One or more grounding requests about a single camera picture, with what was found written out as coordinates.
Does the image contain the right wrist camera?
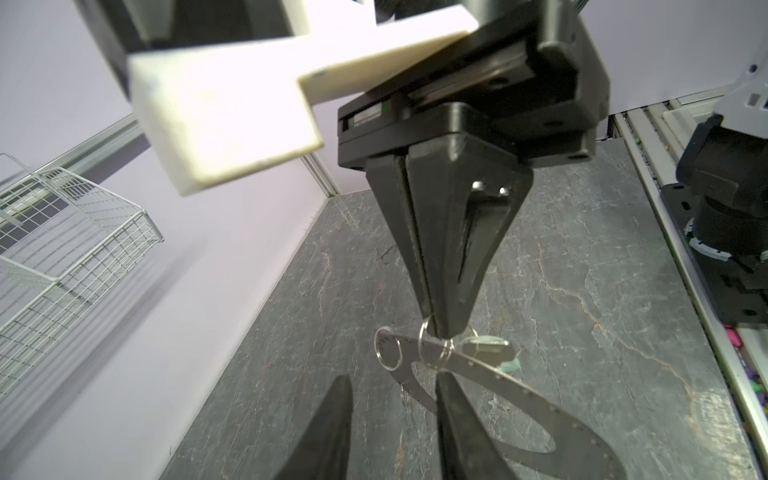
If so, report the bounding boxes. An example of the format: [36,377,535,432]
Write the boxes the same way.
[74,0,481,198]

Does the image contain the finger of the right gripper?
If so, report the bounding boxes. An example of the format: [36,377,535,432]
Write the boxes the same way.
[365,155,433,317]
[406,134,534,339]

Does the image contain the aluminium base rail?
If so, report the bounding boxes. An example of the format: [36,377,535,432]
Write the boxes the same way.
[610,86,767,466]

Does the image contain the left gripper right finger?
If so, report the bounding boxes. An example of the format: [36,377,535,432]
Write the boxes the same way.
[436,372,518,480]

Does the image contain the metal ring disc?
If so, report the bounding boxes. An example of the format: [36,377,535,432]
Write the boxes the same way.
[390,332,627,479]

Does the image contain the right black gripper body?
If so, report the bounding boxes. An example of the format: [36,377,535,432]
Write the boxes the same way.
[337,1,610,171]

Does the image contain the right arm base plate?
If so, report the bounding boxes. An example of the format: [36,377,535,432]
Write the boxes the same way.
[661,183,767,327]

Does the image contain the long white wire basket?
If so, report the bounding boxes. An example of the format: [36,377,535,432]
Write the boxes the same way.
[1,153,164,398]

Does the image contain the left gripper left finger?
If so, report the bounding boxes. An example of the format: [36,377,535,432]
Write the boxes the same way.
[275,375,353,480]

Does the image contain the small steel split keyring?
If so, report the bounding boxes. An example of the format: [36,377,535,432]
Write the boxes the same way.
[374,326,403,372]

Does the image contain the aluminium frame profiles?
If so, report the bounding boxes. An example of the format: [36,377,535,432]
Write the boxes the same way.
[35,114,341,198]

